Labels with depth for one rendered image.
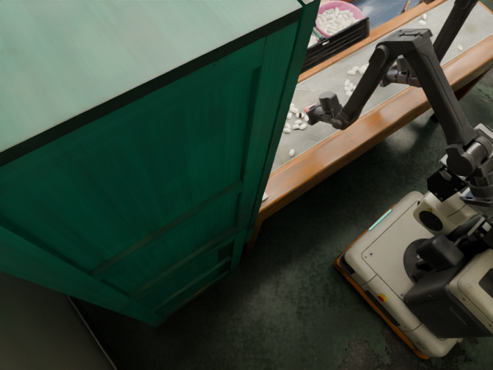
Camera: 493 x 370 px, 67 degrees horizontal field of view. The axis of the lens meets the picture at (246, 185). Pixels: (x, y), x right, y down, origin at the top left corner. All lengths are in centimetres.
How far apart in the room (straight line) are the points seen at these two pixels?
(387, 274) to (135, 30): 179
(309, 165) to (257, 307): 92
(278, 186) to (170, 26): 109
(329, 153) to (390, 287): 79
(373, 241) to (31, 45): 184
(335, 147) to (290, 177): 25
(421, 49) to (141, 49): 81
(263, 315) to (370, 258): 65
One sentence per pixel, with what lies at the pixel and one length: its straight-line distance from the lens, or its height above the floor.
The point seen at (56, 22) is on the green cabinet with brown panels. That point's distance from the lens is 53.
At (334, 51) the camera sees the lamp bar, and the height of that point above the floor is 107.
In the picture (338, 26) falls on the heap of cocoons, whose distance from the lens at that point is 213.
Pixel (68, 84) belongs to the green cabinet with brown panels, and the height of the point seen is 179.
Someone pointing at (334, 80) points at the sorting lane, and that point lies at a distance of 189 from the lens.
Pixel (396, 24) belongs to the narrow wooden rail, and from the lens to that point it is 223.
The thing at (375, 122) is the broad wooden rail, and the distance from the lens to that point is 178.
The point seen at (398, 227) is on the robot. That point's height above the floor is 28.
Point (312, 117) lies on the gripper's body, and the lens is 156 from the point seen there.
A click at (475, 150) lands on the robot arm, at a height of 127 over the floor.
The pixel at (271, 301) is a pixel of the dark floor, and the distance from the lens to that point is 216.
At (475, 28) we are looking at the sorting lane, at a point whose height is 74.
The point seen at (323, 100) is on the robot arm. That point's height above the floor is 100.
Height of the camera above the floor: 212
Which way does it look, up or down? 66 degrees down
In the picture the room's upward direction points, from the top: 10 degrees clockwise
